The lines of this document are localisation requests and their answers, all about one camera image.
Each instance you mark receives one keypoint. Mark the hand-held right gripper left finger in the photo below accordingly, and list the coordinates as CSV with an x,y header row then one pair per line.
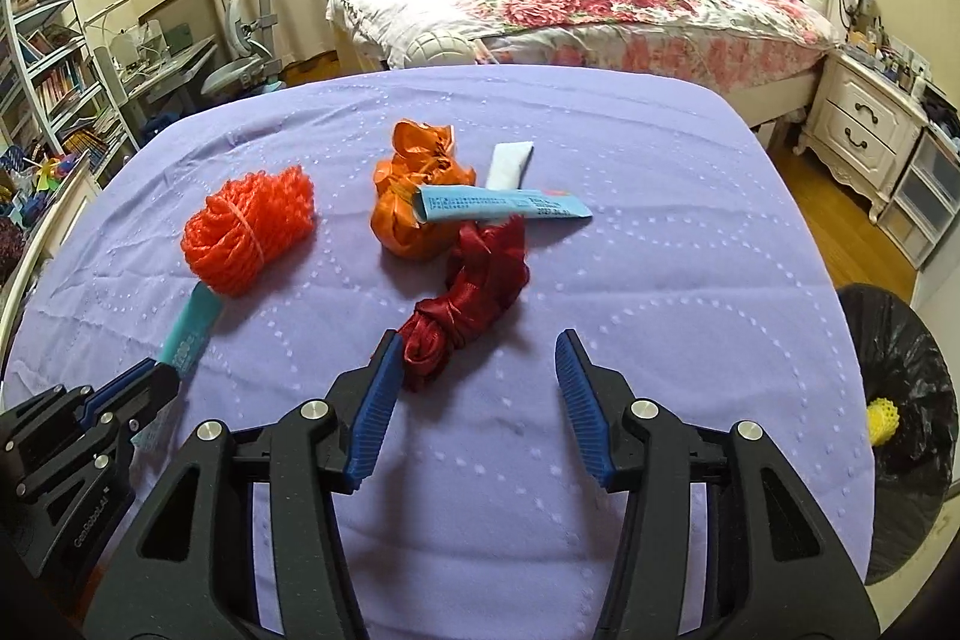
x,y
375,415

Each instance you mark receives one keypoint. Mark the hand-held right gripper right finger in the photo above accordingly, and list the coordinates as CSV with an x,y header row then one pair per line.
x,y
585,415

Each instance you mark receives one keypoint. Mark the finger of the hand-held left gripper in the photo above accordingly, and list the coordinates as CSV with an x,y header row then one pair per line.
x,y
150,400
112,391

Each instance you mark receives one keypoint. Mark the teal tube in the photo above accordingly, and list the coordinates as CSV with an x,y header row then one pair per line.
x,y
193,321

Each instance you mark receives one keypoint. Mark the dark red mesh bag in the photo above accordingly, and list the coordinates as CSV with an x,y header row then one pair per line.
x,y
469,291

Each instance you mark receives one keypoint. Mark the orange mesh net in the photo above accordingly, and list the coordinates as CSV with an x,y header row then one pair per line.
x,y
247,227

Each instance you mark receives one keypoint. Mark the orange foil bag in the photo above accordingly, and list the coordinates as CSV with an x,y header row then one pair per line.
x,y
412,201

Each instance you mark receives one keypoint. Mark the blue squeeze tube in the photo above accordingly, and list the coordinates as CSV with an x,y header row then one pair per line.
x,y
495,205

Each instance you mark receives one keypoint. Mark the white packet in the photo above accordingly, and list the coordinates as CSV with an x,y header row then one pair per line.
x,y
511,162

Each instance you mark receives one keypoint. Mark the yellow foam net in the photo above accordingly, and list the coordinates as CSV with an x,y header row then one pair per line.
x,y
883,421

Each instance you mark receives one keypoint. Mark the trash bin with black bag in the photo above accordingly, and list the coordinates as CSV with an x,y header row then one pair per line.
x,y
922,370

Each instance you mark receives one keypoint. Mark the purple dotted tablecloth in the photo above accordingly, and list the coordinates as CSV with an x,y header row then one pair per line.
x,y
600,250

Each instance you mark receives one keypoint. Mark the colourful toy pile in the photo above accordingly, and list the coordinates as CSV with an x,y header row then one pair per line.
x,y
30,190

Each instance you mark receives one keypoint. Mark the white bookshelf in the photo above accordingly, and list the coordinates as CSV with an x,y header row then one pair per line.
x,y
52,78

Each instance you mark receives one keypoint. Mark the grey desk chair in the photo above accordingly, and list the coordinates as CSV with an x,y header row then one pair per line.
x,y
244,55

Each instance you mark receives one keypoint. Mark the white nightstand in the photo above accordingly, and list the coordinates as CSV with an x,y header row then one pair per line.
x,y
855,115

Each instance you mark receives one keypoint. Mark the plastic drawer unit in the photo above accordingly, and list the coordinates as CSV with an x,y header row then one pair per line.
x,y
926,197

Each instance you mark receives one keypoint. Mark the floral quilt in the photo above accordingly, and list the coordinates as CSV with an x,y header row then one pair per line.
x,y
562,3

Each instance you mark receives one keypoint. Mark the dark clutter pile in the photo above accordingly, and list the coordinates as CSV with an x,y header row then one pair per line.
x,y
945,115

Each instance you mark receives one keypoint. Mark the cluster of small bottles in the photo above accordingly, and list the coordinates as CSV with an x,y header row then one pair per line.
x,y
885,48

